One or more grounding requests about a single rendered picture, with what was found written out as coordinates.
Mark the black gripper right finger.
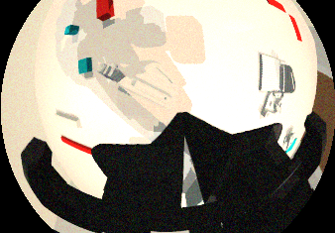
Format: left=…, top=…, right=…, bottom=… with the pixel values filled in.
left=182, top=111, right=282, bottom=204

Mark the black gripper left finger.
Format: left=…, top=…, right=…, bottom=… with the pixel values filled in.
left=91, top=111, right=184, bottom=204

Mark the small teal block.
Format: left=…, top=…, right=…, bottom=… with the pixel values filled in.
left=78, top=57, right=92, bottom=74
left=64, top=24, right=79, bottom=36

